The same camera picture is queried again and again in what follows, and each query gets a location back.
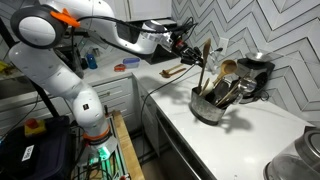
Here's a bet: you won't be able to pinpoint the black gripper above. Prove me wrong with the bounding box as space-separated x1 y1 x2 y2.
171 39 205 67

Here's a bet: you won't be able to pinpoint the wooden spatula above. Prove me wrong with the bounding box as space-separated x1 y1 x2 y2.
197 37 212 94

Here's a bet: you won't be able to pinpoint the silver metal utensil holder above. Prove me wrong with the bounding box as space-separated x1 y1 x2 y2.
189 85 236 127

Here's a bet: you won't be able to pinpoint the clear pump bottle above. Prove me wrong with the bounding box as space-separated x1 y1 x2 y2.
209 47 224 75

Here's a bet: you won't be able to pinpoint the wooden tongs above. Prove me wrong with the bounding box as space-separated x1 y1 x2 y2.
159 63 188 79

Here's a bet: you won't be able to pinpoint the large brown wooden spoon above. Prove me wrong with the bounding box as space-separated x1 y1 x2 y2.
212 59 238 88

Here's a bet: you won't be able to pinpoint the pale wooden spoon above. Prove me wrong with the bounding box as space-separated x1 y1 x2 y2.
199 78 215 98

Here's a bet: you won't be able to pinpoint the black countertop oven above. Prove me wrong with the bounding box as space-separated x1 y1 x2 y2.
146 18 184 65

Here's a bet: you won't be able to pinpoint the black slotted utensil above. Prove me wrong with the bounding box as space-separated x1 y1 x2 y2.
213 79 233 104

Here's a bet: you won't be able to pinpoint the silver metal ladle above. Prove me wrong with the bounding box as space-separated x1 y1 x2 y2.
233 77 258 105

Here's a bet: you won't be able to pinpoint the silver metal dish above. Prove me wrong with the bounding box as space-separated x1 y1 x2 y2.
245 52 273 64

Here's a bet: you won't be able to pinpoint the black kitchen appliance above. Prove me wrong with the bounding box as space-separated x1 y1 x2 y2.
234 57 276 104

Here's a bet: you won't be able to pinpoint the plastic container with blue lid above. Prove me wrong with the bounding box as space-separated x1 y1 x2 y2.
122 57 141 70

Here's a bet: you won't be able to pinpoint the white upper cabinet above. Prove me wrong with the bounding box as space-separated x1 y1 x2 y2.
109 0 173 22

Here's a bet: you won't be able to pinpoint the small orange object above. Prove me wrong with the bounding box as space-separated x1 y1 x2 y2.
113 63 127 73

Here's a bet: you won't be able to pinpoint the white drawer cabinet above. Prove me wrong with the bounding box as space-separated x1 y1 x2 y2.
0 75 142 135

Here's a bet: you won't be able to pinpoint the grey counter base cabinet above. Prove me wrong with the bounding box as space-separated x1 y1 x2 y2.
139 89 214 180

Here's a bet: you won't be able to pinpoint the blue bottle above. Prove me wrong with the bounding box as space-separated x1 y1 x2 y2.
85 53 98 70

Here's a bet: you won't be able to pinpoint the wooden board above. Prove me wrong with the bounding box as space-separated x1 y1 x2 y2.
111 110 146 180

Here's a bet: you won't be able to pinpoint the glass jar with metal rim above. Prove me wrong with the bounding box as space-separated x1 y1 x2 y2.
263 125 320 180

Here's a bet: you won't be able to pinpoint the black metal pole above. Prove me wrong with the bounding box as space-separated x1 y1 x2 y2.
0 18 60 118

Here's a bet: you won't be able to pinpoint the red emergency stop button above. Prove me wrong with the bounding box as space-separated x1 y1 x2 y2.
23 117 47 138

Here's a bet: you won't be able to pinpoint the black equipment case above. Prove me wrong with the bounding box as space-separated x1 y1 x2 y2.
0 115 73 180

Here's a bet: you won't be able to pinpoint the white wall outlet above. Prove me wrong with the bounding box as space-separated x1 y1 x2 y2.
218 37 230 56

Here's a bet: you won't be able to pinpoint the long wooden utensil handle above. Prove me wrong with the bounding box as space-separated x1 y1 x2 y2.
215 71 250 108

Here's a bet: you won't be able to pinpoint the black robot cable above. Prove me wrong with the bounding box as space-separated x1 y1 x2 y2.
71 14 200 161

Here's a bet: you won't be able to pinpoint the metal robot mount frame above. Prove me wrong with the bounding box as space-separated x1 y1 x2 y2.
71 109 132 180

